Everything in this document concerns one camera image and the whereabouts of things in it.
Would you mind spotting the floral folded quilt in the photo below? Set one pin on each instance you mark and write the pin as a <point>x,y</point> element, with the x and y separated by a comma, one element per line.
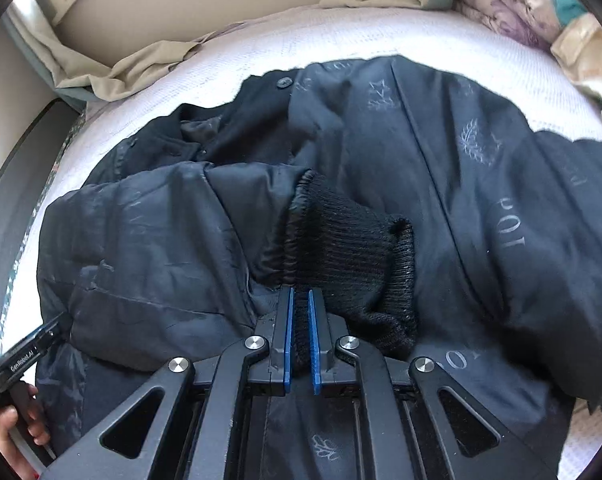
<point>506,10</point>

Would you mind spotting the person's left hand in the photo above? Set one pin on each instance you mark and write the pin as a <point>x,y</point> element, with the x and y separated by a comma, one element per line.
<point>6,440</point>

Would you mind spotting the white mattress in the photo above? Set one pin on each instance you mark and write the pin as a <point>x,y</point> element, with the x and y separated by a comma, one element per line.
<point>231,60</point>

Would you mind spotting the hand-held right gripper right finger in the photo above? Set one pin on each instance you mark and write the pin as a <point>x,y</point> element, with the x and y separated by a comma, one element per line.
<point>314,345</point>

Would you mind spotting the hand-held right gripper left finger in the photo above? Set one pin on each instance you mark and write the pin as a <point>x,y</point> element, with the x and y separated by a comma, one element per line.
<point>288,340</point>

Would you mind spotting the black bed frame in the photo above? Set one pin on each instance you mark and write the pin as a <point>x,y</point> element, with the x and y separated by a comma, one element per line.
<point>26,160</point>

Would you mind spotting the black padded jacket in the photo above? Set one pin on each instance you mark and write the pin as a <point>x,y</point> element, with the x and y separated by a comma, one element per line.
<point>431,185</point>

